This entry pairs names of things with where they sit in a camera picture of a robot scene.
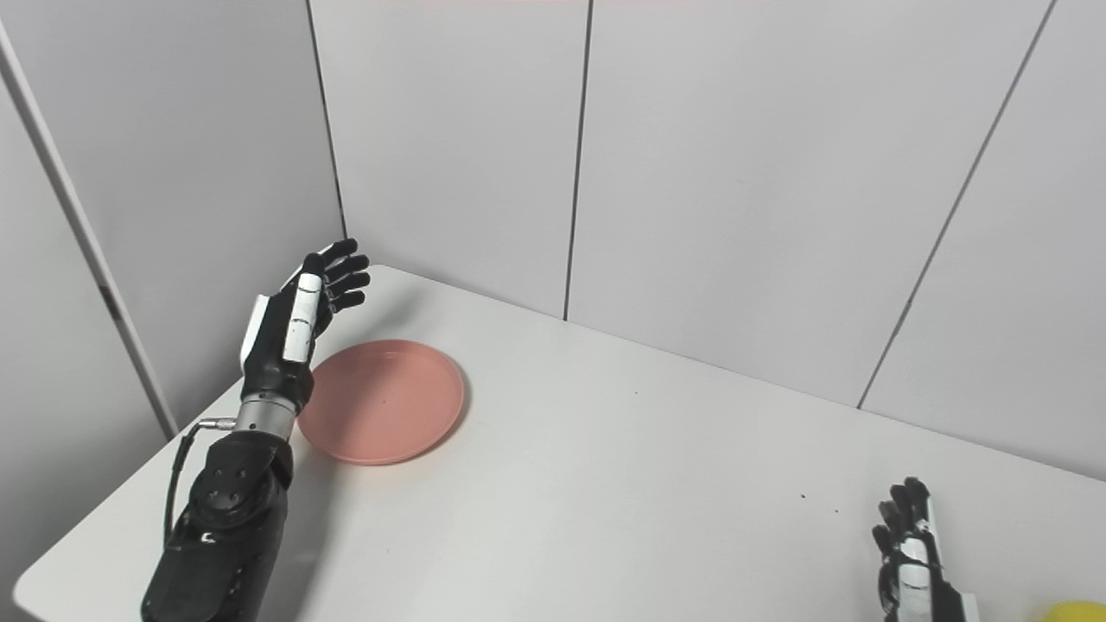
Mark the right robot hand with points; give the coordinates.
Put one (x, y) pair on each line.
(916, 561)

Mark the pink plate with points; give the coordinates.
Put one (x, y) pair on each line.
(380, 402)

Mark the yellow lemon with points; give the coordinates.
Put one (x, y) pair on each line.
(1076, 613)

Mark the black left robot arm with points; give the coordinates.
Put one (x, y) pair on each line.
(220, 518)

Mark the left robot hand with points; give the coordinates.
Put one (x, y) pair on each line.
(276, 345)

